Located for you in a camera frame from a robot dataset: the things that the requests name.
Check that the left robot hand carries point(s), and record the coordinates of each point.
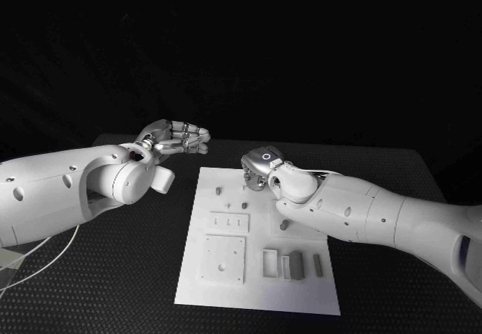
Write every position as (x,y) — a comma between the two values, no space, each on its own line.
(176,138)

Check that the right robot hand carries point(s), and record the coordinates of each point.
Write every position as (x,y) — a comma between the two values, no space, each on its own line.
(260,161)

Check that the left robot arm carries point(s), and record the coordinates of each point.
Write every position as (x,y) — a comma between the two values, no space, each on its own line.
(45,188)

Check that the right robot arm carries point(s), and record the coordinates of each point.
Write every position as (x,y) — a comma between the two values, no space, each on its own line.
(357,214)

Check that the white task board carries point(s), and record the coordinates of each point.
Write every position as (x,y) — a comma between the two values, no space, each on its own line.
(226,294)

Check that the grey short cylinder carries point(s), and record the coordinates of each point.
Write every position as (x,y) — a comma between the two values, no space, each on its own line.
(285,225)

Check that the grey rectangular block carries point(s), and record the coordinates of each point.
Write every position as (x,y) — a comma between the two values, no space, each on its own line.
(296,266)

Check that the grey thin block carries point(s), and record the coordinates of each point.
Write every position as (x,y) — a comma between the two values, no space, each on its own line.
(318,265)

